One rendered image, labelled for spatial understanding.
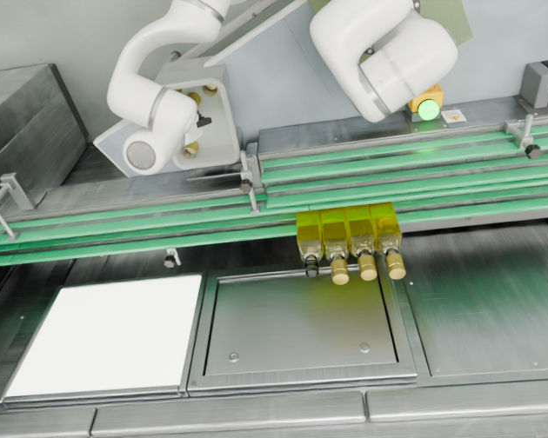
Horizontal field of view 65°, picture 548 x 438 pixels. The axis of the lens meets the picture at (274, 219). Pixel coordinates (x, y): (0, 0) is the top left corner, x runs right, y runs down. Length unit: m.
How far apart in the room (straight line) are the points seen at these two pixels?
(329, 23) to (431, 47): 0.16
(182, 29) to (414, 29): 0.35
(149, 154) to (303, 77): 0.49
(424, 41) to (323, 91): 0.45
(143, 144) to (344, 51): 0.35
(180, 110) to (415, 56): 0.37
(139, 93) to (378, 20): 0.38
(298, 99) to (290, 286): 0.47
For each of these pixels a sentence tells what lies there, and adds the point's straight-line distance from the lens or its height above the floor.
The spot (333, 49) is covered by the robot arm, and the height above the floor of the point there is 1.09.
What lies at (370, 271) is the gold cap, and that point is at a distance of 0.90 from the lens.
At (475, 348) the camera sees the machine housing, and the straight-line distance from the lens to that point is 1.03.
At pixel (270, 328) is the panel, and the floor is 1.18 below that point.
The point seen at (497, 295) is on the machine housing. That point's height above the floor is 1.11.
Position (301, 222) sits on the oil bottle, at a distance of 1.00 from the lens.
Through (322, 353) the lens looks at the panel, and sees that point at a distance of 0.96.
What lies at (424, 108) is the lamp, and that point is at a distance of 1.07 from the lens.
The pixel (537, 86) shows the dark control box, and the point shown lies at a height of 0.83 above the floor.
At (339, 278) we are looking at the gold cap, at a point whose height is 1.16.
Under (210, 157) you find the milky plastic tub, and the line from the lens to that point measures 1.13.
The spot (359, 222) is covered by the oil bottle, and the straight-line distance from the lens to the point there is 0.99.
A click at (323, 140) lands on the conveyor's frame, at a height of 0.85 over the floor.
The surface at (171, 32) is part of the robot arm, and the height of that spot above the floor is 1.08.
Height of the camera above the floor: 1.77
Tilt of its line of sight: 50 degrees down
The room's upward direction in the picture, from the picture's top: 179 degrees counter-clockwise
